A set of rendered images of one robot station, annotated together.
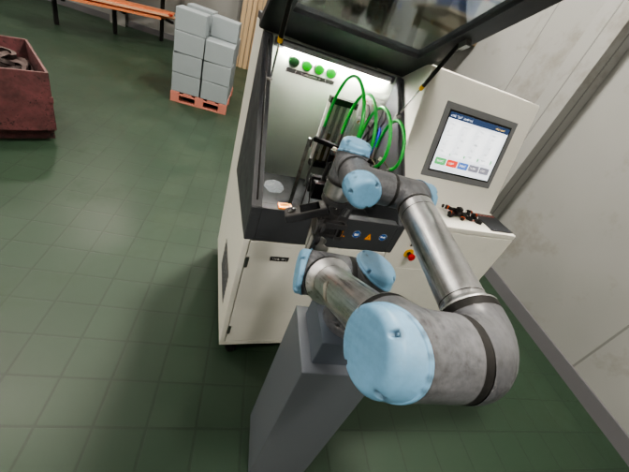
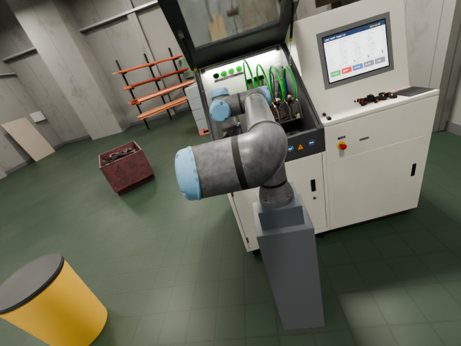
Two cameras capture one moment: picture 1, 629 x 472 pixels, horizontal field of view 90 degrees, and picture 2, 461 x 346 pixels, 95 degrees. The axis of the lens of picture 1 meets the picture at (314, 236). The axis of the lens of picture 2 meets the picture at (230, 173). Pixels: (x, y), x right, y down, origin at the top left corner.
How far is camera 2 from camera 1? 0.43 m
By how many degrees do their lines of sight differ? 26
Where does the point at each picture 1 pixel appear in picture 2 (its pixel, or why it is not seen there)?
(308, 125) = not seen: hidden behind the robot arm
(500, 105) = (362, 10)
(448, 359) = (204, 157)
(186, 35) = (194, 99)
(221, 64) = not seen: hidden behind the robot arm
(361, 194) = (217, 112)
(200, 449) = (250, 316)
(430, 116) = (309, 51)
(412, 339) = (183, 155)
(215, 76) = not seen: hidden behind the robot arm
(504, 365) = (246, 148)
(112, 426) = (200, 308)
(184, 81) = (202, 122)
